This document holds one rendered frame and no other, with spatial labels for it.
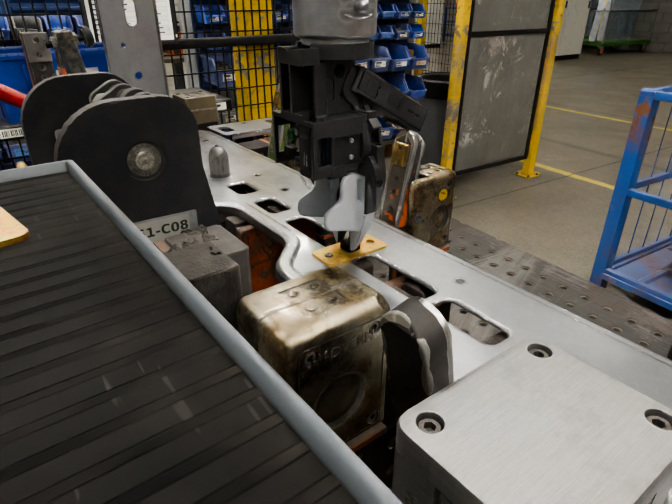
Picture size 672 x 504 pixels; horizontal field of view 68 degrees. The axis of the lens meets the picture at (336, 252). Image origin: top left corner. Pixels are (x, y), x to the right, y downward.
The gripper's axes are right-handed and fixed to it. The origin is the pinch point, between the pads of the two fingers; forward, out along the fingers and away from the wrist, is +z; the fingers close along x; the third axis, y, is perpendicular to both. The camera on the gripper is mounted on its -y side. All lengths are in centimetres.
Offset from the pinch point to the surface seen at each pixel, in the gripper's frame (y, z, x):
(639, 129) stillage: -177, 23, -44
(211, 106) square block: -15, -1, -70
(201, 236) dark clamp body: 17.9, -5.6, 2.2
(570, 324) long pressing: -6.6, 2.2, 22.9
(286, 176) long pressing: -8.0, 2.4, -26.9
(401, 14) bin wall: -191, -12, -194
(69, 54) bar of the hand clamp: 16, -16, -45
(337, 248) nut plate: 1.3, 1.9, -0.8
